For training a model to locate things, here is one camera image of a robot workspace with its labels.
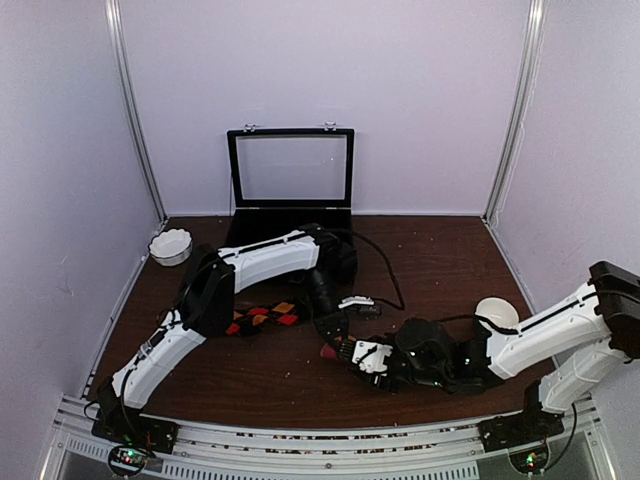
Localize maroon purple striped sock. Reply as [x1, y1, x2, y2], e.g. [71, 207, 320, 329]
[320, 344, 340, 361]

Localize black red orange argyle sock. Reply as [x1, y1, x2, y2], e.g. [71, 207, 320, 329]
[225, 299, 306, 337]

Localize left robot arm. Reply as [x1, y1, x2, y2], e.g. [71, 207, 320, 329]
[97, 223, 357, 444]

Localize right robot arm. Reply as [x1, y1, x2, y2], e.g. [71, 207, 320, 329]
[346, 261, 639, 442]

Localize white and navy bowl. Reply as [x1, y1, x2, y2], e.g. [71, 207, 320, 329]
[475, 297, 519, 330]

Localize black display box with lid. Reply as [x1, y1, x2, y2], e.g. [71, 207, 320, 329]
[224, 121, 359, 286]

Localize white fluted bowl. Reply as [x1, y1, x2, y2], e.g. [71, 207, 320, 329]
[149, 229, 193, 267]

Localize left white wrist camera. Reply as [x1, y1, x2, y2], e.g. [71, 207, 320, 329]
[338, 295, 375, 309]

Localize front aluminium rail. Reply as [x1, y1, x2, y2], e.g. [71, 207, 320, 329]
[36, 396, 619, 479]

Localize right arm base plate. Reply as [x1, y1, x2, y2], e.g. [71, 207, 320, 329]
[477, 412, 564, 452]

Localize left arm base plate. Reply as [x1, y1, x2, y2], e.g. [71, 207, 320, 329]
[91, 416, 179, 454]

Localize right aluminium frame post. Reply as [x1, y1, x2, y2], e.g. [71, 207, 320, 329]
[483, 0, 547, 226]

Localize aluminium frame post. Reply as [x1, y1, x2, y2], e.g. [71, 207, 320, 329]
[104, 0, 168, 223]
[483, 0, 547, 226]

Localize left aluminium frame post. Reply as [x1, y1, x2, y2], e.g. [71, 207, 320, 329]
[104, 0, 168, 223]

